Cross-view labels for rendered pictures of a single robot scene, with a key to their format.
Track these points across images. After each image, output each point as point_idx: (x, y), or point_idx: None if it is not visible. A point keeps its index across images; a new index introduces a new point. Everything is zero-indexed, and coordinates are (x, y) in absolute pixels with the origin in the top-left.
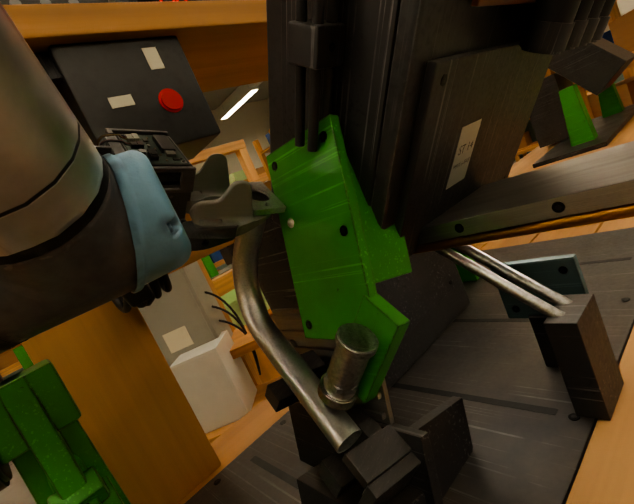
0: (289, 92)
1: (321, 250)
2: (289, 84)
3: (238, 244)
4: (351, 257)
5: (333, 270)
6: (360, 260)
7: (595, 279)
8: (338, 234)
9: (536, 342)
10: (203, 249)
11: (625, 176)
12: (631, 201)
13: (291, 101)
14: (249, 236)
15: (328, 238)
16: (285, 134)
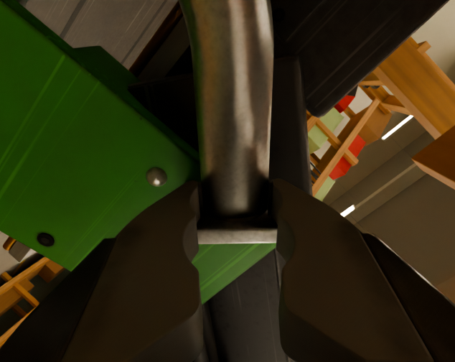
0: (265, 320)
1: (56, 184)
2: (266, 329)
3: (222, 85)
4: (3, 217)
5: (8, 174)
6: None
7: (108, 50)
8: (49, 229)
9: (36, 13)
10: None
11: (32, 253)
12: (11, 251)
13: (260, 311)
14: (201, 128)
15: (59, 212)
16: (266, 265)
